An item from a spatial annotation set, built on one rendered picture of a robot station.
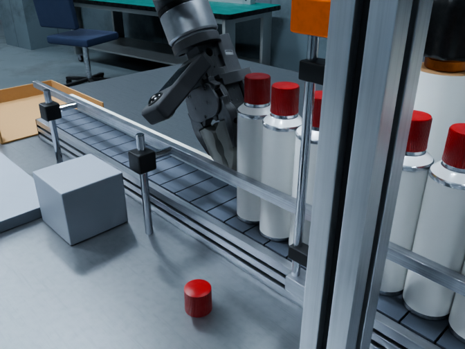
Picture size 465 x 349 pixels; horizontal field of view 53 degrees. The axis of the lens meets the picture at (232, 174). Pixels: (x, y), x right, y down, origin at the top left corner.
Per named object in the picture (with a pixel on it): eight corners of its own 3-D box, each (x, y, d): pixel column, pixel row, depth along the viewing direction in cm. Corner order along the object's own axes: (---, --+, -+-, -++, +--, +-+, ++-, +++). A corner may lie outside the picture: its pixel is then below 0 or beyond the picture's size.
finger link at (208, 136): (261, 171, 70) (240, 113, 70) (232, 183, 67) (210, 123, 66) (248, 174, 73) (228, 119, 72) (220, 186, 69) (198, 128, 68)
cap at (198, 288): (194, 321, 55) (192, 300, 54) (179, 305, 58) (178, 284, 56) (217, 309, 57) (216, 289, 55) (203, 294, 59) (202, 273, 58)
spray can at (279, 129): (304, 234, 63) (317, 86, 54) (275, 246, 60) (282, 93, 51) (280, 217, 67) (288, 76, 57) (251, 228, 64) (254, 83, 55)
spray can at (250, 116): (279, 215, 67) (286, 75, 58) (256, 229, 64) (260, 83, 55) (252, 202, 70) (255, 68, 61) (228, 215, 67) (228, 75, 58)
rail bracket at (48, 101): (92, 165, 94) (79, 85, 86) (57, 176, 89) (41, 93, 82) (84, 160, 96) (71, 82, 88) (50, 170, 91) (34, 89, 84)
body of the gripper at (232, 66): (264, 104, 68) (236, 25, 67) (221, 118, 62) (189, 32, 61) (232, 118, 74) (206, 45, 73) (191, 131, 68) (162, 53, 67)
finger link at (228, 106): (248, 142, 64) (226, 82, 63) (240, 145, 63) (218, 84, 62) (228, 149, 67) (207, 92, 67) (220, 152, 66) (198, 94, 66)
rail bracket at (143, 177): (184, 222, 75) (179, 126, 67) (147, 240, 70) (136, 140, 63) (172, 215, 77) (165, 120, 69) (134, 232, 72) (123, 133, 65)
